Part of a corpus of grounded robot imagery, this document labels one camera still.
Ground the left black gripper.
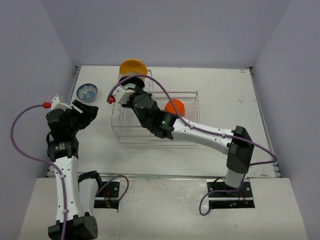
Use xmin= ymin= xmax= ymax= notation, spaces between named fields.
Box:
xmin=63 ymin=99 xmax=98 ymax=136

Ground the white wire dish rack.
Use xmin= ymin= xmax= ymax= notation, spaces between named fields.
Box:
xmin=110 ymin=79 xmax=201 ymax=147

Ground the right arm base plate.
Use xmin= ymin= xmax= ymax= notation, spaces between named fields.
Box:
xmin=207 ymin=178 xmax=255 ymax=209

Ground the blue white patterned bowl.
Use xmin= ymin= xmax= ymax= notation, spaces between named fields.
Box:
xmin=76 ymin=83 xmax=98 ymax=102

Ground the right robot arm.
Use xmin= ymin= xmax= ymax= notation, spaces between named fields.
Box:
xmin=118 ymin=85 xmax=254 ymax=197

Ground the black bowl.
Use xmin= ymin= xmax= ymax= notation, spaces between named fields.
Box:
xmin=119 ymin=76 xmax=145 ymax=89

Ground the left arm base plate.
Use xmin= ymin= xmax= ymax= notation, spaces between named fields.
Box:
xmin=94 ymin=181 xmax=120 ymax=210

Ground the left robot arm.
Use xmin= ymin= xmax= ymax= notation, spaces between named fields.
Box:
xmin=46 ymin=96 xmax=104 ymax=240

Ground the yellow bowl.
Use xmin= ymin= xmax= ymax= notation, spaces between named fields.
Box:
xmin=119 ymin=58 xmax=148 ymax=75

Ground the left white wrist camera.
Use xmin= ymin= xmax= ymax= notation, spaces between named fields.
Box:
xmin=50 ymin=94 xmax=83 ymax=113

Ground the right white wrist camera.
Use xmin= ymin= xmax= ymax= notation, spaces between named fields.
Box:
xmin=106 ymin=85 xmax=133 ymax=105

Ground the orange cup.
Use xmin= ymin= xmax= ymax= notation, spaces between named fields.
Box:
xmin=164 ymin=98 xmax=186 ymax=117

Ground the mint green bowl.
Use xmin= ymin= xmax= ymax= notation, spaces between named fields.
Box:
xmin=124 ymin=83 xmax=136 ymax=89

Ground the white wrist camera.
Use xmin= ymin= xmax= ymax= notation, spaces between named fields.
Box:
xmin=50 ymin=94 xmax=83 ymax=113
xmin=106 ymin=85 xmax=133 ymax=105

